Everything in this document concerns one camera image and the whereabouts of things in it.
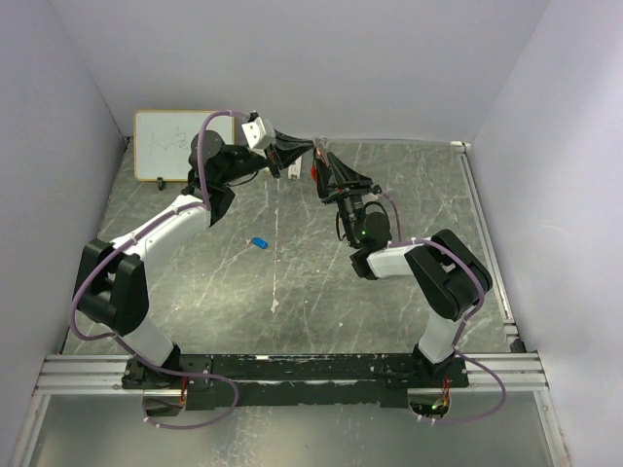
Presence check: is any small whiteboard with yellow frame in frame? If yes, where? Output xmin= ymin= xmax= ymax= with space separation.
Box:
xmin=132 ymin=110 xmax=211 ymax=182

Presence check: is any grey keyring holder red handle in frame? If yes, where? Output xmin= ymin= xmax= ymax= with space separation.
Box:
xmin=311 ymin=145 xmax=330 ymax=186

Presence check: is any clear plastic cup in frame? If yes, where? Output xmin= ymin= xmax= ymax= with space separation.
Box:
xmin=314 ymin=137 xmax=330 ymax=150

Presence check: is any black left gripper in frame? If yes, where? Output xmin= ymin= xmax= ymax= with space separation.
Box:
xmin=220 ymin=128 xmax=316 ymax=185

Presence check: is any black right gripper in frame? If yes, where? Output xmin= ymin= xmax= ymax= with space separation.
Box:
xmin=316 ymin=153 xmax=374 ymax=247

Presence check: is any white stapler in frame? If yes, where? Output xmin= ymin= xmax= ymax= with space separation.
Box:
xmin=288 ymin=160 xmax=302 ymax=180

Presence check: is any blue tagged key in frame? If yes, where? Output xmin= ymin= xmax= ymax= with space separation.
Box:
xmin=250 ymin=236 xmax=269 ymax=249

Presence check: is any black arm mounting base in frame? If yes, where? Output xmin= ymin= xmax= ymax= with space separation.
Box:
xmin=121 ymin=352 xmax=470 ymax=413

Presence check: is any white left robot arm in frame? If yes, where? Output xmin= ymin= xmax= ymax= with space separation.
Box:
xmin=70 ymin=123 xmax=314 ymax=388

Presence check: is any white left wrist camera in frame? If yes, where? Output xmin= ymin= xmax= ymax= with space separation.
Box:
xmin=241 ymin=115 xmax=276 ymax=151

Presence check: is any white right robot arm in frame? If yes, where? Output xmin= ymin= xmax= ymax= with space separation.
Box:
xmin=312 ymin=149 xmax=493 ymax=387

